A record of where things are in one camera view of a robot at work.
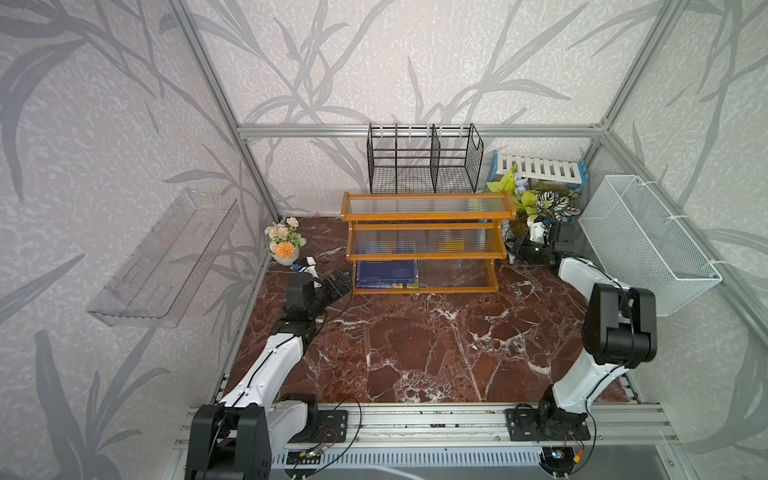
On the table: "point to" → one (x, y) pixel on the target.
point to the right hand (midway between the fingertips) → (502, 240)
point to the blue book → (382, 274)
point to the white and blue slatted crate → (571, 172)
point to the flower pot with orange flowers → (283, 241)
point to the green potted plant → (542, 201)
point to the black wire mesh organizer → (423, 159)
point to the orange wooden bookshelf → (426, 243)
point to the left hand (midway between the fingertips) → (343, 275)
